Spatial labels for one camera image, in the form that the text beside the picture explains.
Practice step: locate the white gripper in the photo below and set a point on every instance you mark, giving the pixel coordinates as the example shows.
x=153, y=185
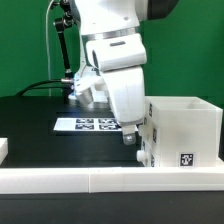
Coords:
x=119, y=62

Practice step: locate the white front drawer box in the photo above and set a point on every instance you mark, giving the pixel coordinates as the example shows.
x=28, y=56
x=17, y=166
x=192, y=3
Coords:
x=146, y=155

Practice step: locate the white drawer box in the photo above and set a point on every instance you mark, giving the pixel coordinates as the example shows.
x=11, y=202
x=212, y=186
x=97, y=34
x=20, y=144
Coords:
x=146, y=155
x=147, y=130

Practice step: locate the white drawer cabinet frame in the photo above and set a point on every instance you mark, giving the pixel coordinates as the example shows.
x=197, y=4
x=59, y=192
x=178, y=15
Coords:
x=188, y=131

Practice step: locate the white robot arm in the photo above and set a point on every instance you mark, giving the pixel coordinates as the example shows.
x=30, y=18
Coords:
x=105, y=19

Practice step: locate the white marker sheet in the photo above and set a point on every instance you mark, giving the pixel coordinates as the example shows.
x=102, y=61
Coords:
x=86, y=124

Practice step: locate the white front border rail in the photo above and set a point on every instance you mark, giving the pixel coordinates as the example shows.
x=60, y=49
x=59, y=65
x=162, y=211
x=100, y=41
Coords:
x=99, y=180

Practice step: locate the white border rail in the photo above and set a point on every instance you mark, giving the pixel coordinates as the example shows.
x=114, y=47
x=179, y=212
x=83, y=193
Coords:
x=99, y=180
x=3, y=149

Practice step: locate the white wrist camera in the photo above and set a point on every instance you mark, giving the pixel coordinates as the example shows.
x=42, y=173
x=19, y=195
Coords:
x=90, y=89

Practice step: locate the white left border rail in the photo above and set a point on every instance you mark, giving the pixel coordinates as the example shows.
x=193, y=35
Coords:
x=3, y=149

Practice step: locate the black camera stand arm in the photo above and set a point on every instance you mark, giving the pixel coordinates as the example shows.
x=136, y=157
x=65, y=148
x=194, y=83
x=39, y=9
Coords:
x=70, y=49

